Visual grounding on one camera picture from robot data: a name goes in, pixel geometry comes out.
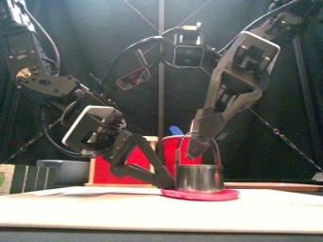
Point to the round metal dough cutter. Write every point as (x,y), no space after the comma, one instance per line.
(199,178)

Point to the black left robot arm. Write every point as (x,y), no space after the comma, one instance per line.
(26,55)

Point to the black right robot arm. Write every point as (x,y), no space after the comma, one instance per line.
(293,17)

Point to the grey bowl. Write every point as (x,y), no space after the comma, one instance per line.
(70,171)

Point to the red plastic cup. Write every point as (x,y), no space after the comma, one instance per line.
(170,154)

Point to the white cutting board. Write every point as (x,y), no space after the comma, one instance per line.
(126,211)

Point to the black boxy webcam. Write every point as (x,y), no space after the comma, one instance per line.
(189,53)

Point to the thin diagonal brace rod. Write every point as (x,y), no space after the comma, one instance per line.
(286,138)

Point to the green white striped box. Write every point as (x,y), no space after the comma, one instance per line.
(26,178)

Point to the wooden board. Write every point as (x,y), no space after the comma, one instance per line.
(278,186)

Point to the red drawer box wooden frame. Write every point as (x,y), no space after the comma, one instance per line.
(103,171)

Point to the grey vertical frame pole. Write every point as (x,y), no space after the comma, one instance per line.
(161,104)

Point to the black camera with red rim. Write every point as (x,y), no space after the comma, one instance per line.
(134,77)

